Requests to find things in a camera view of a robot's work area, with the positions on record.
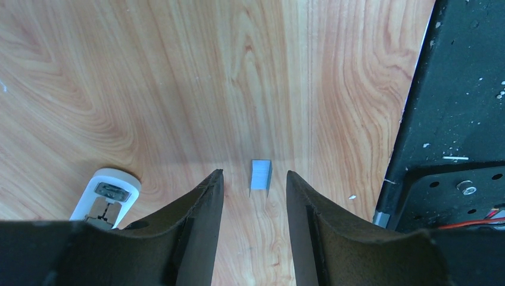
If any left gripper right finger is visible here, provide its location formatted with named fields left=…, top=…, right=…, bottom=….
left=286, top=171, right=504, bottom=285

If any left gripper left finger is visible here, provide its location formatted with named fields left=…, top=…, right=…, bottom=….
left=1, top=169, right=224, bottom=285

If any white stapler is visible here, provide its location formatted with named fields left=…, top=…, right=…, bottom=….
left=70, top=168, right=142, bottom=231

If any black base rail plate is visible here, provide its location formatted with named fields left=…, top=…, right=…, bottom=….
left=373, top=1, right=504, bottom=232

